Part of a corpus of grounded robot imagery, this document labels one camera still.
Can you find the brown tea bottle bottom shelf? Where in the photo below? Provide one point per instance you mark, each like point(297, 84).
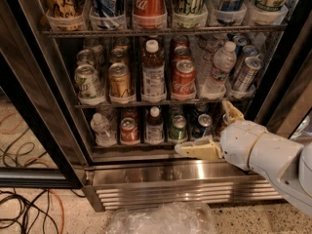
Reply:
point(154, 132)

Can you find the clear water bottle rear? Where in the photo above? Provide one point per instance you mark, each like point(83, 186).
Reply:
point(210, 44)

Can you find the silver slim can front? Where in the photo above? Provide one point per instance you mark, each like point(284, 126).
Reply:
point(249, 69)

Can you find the water bottle bottom shelf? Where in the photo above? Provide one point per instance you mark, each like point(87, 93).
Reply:
point(105, 137)

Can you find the yellow can top shelf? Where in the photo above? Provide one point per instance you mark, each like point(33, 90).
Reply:
point(61, 0)

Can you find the red coke can shelf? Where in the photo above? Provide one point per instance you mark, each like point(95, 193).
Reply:
point(148, 12)
point(129, 131)

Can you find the green lacroix can top shelf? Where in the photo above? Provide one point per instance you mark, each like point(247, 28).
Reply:
point(188, 12)

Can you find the brown tea bottle middle shelf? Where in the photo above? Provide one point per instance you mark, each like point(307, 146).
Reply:
point(153, 72)

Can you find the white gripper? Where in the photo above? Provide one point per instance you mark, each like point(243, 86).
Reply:
point(238, 141)

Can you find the brown can bottom shelf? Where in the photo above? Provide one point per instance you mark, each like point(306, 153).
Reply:
point(221, 125)

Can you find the stainless steel display fridge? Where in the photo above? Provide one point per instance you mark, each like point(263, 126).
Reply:
point(121, 177)

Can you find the red coke can bottom shelf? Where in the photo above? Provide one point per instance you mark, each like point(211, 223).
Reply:
point(129, 131)

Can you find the fridge sliding glass door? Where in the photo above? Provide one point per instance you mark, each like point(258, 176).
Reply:
point(35, 74)

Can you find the white green can rear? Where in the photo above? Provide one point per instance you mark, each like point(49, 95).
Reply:
point(95, 45)

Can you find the blue can bottom shelf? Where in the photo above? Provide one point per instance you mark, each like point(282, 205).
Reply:
point(203, 126)

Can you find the red coke can front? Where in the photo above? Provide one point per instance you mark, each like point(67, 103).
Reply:
point(183, 84)

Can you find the right fridge glass door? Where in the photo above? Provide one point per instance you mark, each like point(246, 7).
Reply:
point(286, 91)

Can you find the blue white can top shelf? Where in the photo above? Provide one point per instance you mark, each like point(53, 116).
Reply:
point(108, 13)

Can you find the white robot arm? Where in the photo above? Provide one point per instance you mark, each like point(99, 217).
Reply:
point(285, 164)

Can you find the silver slim can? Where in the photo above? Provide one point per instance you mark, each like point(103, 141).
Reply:
point(247, 51)
point(241, 41)
point(249, 69)

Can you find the silver slim can rear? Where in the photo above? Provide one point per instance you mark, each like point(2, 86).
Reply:
point(241, 41)

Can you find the gold can rear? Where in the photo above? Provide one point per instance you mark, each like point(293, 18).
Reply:
point(122, 43)

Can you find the red bull can top shelf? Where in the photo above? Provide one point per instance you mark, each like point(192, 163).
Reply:
point(228, 12)

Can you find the brown tea bottle shelf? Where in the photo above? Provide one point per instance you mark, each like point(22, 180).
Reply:
point(154, 132)
point(153, 72)

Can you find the green can bottom shelf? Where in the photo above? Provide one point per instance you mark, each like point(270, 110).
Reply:
point(177, 130)

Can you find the clear water bottle middle shelf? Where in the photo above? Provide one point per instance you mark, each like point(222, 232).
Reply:
point(223, 62)

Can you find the gold can front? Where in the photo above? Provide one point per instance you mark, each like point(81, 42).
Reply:
point(120, 83)

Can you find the red coke can top shelf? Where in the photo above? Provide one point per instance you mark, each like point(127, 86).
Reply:
point(148, 12)

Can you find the white green can front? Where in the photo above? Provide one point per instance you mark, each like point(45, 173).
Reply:
point(89, 85)

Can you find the white green can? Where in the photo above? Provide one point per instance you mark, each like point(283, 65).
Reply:
point(87, 56)
point(89, 85)
point(95, 45)

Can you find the gold can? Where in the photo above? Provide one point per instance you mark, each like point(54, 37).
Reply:
point(122, 43)
point(120, 83)
point(119, 55)

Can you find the white can top shelf right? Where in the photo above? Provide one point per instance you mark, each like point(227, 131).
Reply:
point(266, 12)

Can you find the red coke can rear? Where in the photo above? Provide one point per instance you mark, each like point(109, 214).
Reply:
point(179, 40)

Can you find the clear plastic bag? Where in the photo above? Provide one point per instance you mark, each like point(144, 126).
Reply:
point(172, 218)

